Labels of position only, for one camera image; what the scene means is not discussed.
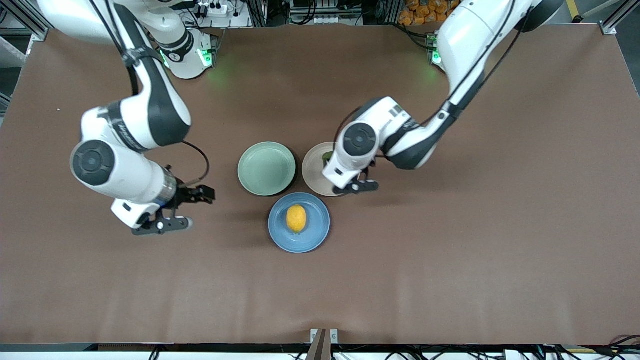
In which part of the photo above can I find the yellow lemon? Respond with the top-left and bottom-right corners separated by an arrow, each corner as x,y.
286,204 -> 308,234

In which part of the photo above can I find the beige round plate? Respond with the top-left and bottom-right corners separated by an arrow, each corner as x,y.
301,142 -> 346,197

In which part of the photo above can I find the blue round plate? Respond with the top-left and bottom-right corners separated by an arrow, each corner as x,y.
268,192 -> 331,254

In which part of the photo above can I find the green round plate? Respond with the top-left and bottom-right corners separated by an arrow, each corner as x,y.
237,141 -> 297,197

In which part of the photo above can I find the brown table cover sheet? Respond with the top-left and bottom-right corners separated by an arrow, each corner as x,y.
0,22 -> 640,346

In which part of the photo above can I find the bag of orange fruit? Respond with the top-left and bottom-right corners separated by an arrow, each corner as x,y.
398,0 -> 455,27

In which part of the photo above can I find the white power strip with plugs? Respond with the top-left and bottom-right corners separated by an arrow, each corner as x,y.
196,1 -> 232,17

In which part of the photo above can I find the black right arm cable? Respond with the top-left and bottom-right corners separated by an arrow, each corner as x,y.
90,0 -> 211,188

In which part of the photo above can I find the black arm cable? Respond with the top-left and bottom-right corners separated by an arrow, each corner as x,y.
333,0 -> 533,151
90,0 -> 211,188

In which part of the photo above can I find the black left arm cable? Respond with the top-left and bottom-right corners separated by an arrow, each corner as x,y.
333,0 -> 533,151

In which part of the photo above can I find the black base cable bundle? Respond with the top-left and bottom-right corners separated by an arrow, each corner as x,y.
397,22 -> 436,51

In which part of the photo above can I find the camera mount post with brackets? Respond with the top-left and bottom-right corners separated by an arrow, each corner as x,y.
306,328 -> 339,360

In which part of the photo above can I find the aluminium frame profile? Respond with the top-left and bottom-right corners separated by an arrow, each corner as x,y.
0,0 -> 51,42
600,0 -> 632,36

